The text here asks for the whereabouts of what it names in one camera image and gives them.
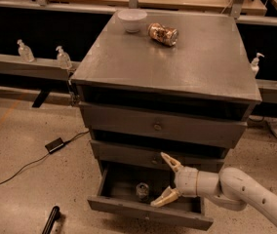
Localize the white bowl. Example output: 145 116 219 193
117 9 147 33

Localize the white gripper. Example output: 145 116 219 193
150 152 220 208

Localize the grey drawer cabinet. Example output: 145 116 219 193
71 12 261 160

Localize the grey open bottom drawer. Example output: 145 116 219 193
88 163 214 231

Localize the clear pump bottle near cabinet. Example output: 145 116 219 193
56 46 72 69

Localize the white pump bottle right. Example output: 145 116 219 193
250 53 264 75

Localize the grey middle drawer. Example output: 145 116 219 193
91 140 224 173

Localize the clear pump bottle far left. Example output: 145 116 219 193
17 39 34 62

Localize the silver 7up can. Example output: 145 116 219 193
136 182 149 201

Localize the black cylindrical handle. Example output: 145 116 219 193
42 206 60 234

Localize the grey metal rail shelf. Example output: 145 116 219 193
0 52 81 82

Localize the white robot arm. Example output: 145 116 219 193
150 152 277 227

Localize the grey top drawer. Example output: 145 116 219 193
79 102 247 148

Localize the brown patterned can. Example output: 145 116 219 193
148 22 178 47

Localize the black power cable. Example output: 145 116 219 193
0 130 91 194

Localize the black power adapter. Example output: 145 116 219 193
45 137 64 154

